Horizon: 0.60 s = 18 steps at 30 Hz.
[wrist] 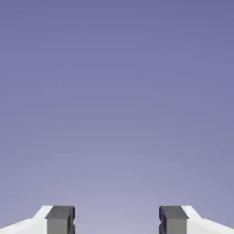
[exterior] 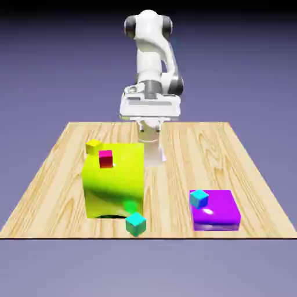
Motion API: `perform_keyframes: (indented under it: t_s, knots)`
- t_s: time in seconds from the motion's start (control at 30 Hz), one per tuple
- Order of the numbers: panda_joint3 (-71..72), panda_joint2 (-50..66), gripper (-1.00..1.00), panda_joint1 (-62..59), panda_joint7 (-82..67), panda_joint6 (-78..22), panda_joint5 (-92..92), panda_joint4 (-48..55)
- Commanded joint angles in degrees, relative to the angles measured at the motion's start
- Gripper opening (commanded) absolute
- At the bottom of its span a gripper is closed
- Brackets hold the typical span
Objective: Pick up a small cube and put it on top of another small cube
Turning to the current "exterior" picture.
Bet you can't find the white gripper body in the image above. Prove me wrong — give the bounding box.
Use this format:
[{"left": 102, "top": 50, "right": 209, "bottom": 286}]
[{"left": 118, "top": 92, "right": 182, "bottom": 122}]

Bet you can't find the small red cube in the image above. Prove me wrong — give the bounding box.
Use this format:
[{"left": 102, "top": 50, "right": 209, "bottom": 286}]
[{"left": 98, "top": 150, "right": 114, "bottom": 169}]

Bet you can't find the small yellow cube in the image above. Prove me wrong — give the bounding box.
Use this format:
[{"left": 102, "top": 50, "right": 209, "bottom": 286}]
[{"left": 85, "top": 139, "right": 103, "bottom": 155}]

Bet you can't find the small cyan blue cube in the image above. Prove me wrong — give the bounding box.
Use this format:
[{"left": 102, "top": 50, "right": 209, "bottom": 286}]
[{"left": 189, "top": 189, "right": 209, "bottom": 209}]

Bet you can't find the small teal cube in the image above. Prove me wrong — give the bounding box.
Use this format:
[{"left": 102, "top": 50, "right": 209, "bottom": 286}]
[{"left": 125, "top": 212, "right": 147, "bottom": 237}]

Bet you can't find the large yellow box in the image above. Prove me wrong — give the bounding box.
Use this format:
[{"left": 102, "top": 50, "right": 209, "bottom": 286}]
[{"left": 81, "top": 142, "right": 146, "bottom": 219}]

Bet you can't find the large purple box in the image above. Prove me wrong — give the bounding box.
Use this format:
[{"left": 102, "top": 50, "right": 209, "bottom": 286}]
[{"left": 189, "top": 189, "right": 241, "bottom": 232}]

